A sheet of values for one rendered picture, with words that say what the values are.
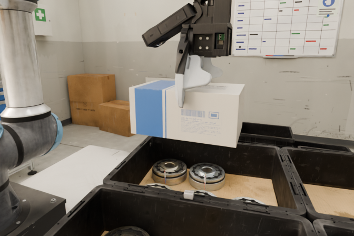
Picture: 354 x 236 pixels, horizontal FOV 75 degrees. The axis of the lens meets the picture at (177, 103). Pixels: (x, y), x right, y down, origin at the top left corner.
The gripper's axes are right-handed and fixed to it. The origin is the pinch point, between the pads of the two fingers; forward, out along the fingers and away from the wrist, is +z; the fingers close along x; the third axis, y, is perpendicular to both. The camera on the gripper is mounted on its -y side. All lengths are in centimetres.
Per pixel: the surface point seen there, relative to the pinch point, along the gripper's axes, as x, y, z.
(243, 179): 21.4, 10.6, 27.5
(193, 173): 14.2, -2.7, 24.5
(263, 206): -3.8, 15.4, 17.5
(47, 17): 209, -265, -49
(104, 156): 42, -55, 41
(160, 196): -7.3, -3.0, 17.7
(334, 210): 14.7, 32.1, 27.4
